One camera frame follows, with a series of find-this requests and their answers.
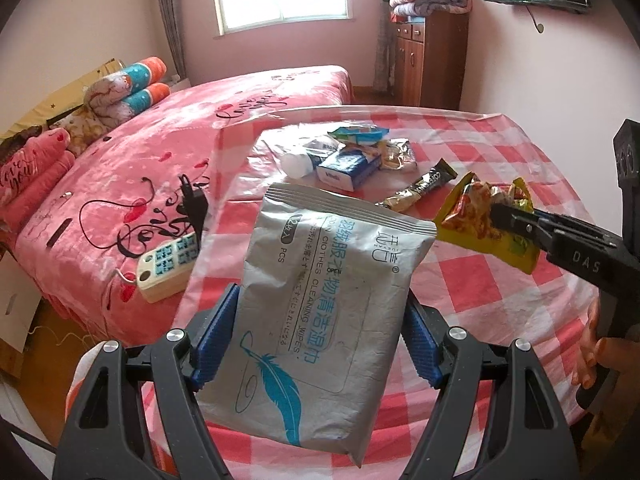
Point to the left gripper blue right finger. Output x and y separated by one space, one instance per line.
420 343

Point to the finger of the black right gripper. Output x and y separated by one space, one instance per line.
516 221

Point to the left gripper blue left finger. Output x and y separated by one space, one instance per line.
210 332

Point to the yellow snack bag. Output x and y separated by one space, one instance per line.
464 220

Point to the grey wet wipes pack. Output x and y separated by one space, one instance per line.
324 286

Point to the person's right hand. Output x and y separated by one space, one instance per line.
618 355

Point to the beige power strip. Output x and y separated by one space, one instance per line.
166 270

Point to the black gold snack wrapper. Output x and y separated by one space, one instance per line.
435 178

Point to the black charger plug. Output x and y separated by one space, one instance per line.
195 205

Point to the pink checkered plastic tablecloth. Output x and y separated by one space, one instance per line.
494 301

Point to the pink bed with heart cover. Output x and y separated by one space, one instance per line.
123 194

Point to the blue white snack bag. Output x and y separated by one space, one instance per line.
363 135

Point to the blue tissue box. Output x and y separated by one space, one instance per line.
347 169

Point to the black remote on bed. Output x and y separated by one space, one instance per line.
58 232

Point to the brown wooden cabinet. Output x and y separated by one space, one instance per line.
430 60

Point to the white plastic bottle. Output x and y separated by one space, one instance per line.
297 165

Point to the grey right curtain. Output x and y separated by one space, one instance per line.
384 52

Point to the grey curtain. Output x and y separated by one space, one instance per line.
384 52
171 15

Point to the pink folded pillow blanket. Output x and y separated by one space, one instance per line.
29 175

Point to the rolled quilt orange teal lower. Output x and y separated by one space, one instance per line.
114 115

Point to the rolled quilt orange teal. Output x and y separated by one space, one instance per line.
117 86
114 115

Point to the floral cushion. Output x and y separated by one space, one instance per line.
84 128

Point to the rolled quilt orange teal upper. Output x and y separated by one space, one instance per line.
117 86

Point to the yellow headboard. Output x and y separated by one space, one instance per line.
62 100

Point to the grey left curtain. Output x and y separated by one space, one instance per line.
171 15

